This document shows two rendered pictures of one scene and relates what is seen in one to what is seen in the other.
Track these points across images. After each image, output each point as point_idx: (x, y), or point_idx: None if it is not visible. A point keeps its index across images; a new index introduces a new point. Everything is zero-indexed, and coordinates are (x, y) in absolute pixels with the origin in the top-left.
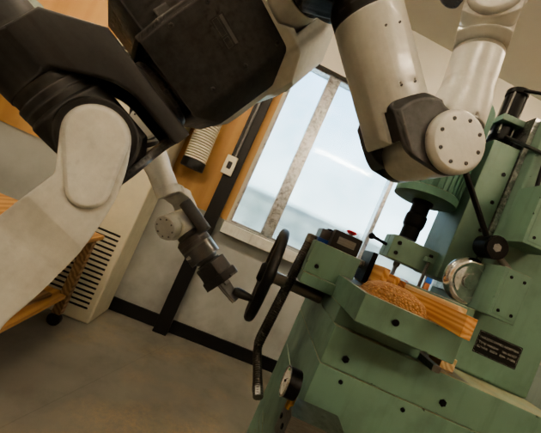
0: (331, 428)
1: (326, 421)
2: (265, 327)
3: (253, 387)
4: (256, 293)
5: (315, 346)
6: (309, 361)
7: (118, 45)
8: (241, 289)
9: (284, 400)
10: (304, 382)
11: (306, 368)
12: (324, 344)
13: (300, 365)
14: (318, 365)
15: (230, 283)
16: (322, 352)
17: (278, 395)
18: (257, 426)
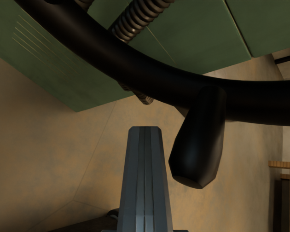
0: (221, 77)
1: (217, 73)
2: (142, 28)
3: (142, 99)
4: (278, 125)
5: (238, 18)
6: (212, 31)
7: None
8: (221, 153)
9: (130, 41)
10: (199, 56)
11: (204, 39)
12: (275, 42)
13: (166, 10)
14: (246, 60)
15: (170, 209)
16: (266, 52)
17: (89, 14)
18: (23, 14)
